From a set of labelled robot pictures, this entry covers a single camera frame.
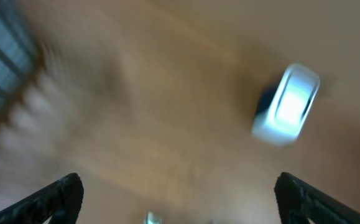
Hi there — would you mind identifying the dark grey mesh basket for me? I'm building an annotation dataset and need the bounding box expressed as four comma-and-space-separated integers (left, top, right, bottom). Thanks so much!
0, 0, 41, 120

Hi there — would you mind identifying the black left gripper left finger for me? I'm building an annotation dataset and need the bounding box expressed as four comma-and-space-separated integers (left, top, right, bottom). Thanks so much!
0, 173, 84, 224

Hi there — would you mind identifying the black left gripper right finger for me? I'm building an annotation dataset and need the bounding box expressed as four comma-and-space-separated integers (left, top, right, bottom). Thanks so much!
274, 172, 360, 224

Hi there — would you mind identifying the white barcode scanner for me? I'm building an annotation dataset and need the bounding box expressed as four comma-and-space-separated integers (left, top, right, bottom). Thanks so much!
252, 63, 320, 146

